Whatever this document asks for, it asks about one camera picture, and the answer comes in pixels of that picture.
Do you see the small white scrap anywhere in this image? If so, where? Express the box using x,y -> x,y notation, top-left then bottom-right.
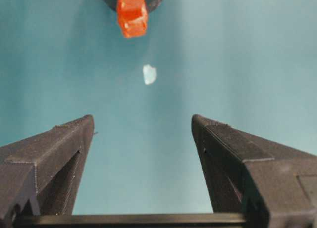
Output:
142,63 -> 158,86

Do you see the blue-green table cloth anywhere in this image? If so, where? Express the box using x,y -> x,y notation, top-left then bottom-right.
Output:
0,0 -> 317,217

